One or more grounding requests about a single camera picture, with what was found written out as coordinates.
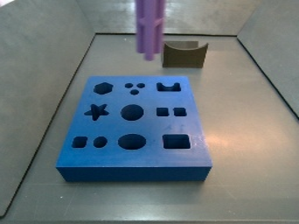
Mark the purple three-prong peg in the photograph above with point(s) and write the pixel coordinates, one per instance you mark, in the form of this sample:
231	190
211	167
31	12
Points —
149	27

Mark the blue shape-sorting block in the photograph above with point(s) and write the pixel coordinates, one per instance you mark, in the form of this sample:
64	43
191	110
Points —
135	132

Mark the dark brown curved block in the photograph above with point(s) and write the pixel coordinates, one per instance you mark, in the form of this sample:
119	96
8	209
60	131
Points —
183	54

